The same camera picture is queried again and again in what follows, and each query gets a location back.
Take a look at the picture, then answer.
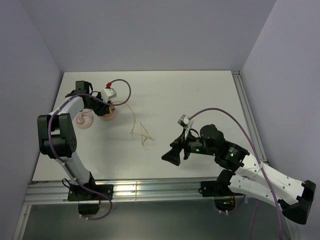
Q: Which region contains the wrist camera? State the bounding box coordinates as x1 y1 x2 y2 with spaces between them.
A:
100 82 117 103
177 114 194 140

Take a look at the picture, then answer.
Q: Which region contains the yellow charging cable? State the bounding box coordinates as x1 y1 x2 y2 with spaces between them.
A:
112 100 154 146

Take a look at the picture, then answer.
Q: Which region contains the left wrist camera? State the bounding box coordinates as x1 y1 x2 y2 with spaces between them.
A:
100 82 117 103

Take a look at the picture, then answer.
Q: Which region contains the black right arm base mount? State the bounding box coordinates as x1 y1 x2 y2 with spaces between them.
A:
198 180 246 215

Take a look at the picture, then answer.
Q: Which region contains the yellow plug adapter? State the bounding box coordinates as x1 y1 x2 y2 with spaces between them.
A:
105 106 116 117

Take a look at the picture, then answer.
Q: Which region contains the pink round power strip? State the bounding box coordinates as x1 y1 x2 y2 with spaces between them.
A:
99 108 117 121

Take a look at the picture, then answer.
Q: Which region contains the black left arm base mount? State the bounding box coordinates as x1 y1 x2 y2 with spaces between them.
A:
67 184 114 216

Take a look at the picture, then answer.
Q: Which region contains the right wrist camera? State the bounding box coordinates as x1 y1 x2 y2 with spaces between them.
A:
177 114 194 140

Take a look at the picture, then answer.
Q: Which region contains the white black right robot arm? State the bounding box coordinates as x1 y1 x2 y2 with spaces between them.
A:
161 124 316 225

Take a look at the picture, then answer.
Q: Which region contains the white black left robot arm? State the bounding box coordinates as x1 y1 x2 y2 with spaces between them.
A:
37 81 117 200

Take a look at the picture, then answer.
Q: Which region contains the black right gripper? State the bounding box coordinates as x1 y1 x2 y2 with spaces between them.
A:
161 127 217 165

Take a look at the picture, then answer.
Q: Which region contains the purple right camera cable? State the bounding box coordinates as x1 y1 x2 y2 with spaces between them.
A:
187 107 284 240

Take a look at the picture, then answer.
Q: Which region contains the pink power strip cord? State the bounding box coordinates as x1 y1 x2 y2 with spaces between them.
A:
75 111 94 130

